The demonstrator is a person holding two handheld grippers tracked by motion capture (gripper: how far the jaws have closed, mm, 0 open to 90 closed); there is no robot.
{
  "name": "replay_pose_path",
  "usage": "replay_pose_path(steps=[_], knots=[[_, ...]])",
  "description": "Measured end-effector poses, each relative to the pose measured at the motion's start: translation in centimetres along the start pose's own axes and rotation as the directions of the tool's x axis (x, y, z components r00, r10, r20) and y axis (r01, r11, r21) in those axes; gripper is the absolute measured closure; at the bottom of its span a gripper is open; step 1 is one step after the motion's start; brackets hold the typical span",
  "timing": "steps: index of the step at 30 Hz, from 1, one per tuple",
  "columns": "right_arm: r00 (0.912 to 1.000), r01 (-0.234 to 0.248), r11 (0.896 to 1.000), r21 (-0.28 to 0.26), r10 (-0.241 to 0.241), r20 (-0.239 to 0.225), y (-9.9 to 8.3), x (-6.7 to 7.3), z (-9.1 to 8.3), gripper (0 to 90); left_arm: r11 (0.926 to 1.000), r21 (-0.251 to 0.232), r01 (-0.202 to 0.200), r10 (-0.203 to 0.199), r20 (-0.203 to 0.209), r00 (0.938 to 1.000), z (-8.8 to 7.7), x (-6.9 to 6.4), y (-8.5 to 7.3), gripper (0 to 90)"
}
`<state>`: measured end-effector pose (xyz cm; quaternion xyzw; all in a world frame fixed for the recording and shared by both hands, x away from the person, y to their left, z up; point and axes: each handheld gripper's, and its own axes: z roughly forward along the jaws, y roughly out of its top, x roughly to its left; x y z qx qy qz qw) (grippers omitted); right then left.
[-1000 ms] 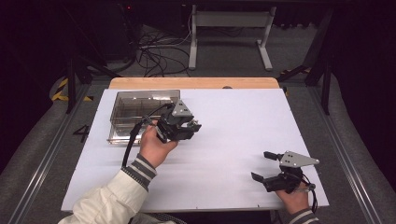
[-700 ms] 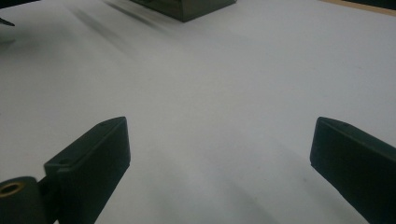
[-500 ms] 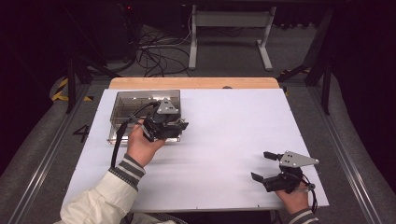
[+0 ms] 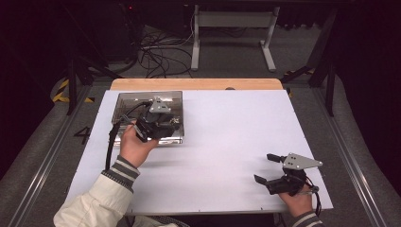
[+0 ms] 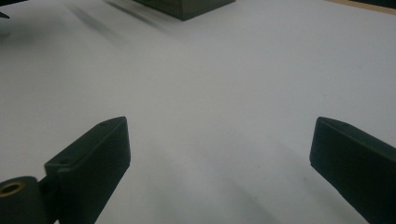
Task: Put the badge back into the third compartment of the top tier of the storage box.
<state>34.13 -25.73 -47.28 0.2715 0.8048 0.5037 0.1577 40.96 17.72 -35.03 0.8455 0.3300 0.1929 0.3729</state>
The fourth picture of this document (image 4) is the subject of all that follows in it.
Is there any tangle of black floor cables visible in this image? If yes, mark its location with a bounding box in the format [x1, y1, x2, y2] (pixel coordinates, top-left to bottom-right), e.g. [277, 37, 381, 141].
[137, 27, 194, 79]

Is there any hand-held gripper black cable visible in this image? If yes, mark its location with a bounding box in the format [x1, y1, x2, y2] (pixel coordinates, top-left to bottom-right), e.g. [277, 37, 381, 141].
[104, 100, 152, 171]
[304, 176, 323, 218]

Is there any aluminium floor rail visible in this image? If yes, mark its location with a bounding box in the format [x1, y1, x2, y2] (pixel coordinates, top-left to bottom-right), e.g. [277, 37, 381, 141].
[310, 86, 389, 227]
[8, 84, 94, 227]

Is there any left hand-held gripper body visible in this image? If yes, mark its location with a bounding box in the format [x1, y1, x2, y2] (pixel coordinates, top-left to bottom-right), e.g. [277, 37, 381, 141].
[134, 96, 178, 143]

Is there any person's left hand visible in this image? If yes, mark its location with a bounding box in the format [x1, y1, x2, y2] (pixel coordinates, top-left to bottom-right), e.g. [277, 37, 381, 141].
[118, 121, 160, 168]

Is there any left hand-held gripper black cable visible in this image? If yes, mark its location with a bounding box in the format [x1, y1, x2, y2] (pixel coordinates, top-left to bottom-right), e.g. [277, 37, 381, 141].
[104, 100, 152, 171]

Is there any right hand-held gripper black cable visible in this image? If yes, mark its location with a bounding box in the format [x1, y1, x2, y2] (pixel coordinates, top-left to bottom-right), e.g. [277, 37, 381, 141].
[304, 176, 323, 218]

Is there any smoky clear plastic drawer box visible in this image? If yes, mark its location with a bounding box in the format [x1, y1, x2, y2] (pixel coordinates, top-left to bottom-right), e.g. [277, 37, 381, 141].
[111, 90, 185, 147]

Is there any wooden table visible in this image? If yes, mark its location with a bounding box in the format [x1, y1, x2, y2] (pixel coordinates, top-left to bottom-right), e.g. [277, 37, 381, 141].
[110, 78, 284, 92]

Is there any black metal stand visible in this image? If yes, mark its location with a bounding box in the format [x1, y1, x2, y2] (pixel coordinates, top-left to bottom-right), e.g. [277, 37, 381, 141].
[64, 55, 125, 116]
[280, 9, 339, 117]

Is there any white floor cable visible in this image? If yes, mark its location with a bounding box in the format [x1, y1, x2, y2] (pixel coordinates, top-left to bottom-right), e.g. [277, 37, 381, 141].
[141, 13, 196, 51]

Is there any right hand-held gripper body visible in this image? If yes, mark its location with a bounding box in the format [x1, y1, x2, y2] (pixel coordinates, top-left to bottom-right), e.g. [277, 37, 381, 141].
[266, 152, 324, 197]

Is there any white metal desk frame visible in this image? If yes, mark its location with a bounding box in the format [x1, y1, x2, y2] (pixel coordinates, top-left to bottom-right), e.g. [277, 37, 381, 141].
[190, 4, 281, 73]

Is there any person's right hand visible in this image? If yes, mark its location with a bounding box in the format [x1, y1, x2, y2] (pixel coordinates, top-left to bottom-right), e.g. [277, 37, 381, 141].
[277, 185, 314, 218]

